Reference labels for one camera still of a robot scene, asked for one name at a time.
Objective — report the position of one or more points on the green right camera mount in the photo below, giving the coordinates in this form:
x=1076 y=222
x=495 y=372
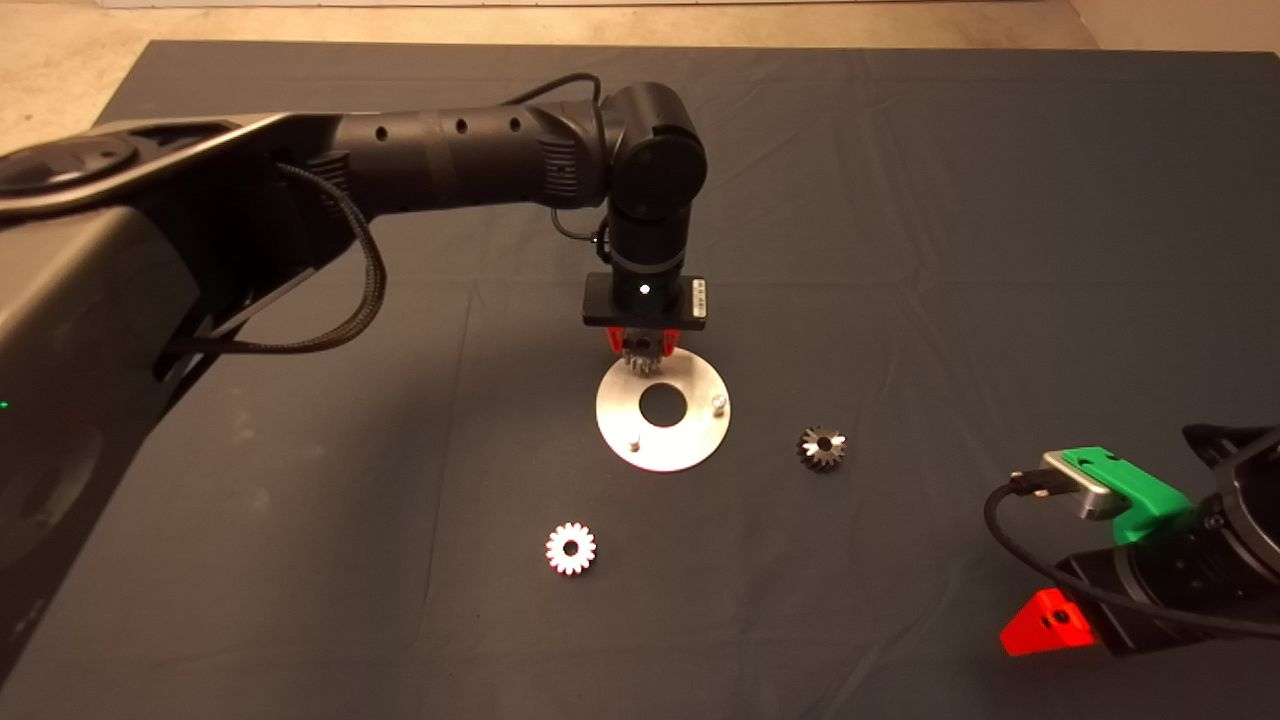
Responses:
x=1150 y=500

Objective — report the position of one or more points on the dark steel spur gear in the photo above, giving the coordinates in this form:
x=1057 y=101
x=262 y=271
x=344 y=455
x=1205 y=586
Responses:
x=812 y=458

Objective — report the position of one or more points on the small steel spur gear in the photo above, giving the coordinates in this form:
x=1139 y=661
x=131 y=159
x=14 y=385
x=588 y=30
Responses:
x=571 y=562
x=640 y=350

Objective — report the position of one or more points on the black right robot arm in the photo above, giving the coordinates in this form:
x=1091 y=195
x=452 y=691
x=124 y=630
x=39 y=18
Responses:
x=1262 y=510

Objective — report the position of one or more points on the round metal carrier plate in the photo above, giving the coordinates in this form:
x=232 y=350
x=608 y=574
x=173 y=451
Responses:
x=625 y=410

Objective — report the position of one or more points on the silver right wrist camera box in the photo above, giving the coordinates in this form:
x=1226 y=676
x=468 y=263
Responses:
x=1080 y=487

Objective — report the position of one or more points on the dark grey table cloth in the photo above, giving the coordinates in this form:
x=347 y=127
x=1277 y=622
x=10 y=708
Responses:
x=900 y=200

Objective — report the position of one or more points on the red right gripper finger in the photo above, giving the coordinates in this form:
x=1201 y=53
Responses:
x=1047 y=625

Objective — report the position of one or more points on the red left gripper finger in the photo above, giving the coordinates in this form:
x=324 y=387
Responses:
x=614 y=340
x=670 y=342

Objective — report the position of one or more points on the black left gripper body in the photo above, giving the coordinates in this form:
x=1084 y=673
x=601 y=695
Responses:
x=645 y=305

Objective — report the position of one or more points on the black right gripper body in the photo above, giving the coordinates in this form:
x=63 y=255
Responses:
x=1160 y=590

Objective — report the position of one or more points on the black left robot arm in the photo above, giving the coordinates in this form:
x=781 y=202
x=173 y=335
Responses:
x=450 y=160

